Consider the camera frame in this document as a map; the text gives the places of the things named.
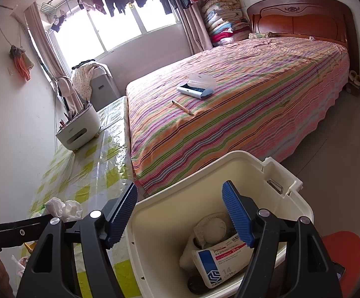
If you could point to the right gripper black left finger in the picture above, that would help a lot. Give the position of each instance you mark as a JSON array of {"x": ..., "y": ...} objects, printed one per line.
[{"x": 51, "y": 270}]

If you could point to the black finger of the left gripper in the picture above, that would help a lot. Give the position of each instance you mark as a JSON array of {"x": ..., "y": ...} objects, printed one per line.
[{"x": 16, "y": 233}]

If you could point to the white tissue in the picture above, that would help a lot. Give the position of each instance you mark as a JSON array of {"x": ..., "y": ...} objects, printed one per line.
[{"x": 67, "y": 211}]

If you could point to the white blue medicine box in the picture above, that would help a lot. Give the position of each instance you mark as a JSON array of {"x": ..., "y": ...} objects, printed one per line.
[{"x": 222, "y": 261}]

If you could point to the cream plastic trash bin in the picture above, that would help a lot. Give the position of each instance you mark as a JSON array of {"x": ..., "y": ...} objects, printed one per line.
[{"x": 160, "y": 225}]

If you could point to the clear printed snack wrapper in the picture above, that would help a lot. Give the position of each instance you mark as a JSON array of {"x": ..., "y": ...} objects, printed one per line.
[{"x": 20, "y": 265}]

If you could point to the red round stool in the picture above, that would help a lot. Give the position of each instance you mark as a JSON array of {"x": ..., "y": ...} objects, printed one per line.
[{"x": 344, "y": 248}]

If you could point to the white desktop organizer box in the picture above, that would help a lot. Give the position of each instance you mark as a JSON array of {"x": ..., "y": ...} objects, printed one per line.
[{"x": 80, "y": 130}]

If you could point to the yellow pencil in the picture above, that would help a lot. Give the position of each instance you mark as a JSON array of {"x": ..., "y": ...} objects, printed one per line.
[{"x": 183, "y": 108}]

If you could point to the striped colourful bed sheet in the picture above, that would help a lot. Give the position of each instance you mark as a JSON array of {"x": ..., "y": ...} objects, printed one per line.
[{"x": 270, "y": 94}]

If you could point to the pink curtain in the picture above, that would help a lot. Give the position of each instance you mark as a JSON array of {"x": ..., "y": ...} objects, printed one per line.
[{"x": 194, "y": 27}]

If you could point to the stack of folded quilts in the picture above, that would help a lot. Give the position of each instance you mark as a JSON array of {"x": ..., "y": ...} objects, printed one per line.
[{"x": 224, "y": 21}]

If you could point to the red wooden headboard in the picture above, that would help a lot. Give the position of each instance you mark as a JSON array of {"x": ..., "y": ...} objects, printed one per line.
[{"x": 329, "y": 20}]

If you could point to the orange bag on wall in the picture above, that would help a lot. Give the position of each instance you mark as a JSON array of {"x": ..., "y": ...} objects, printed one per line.
[{"x": 21, "y": 61}]

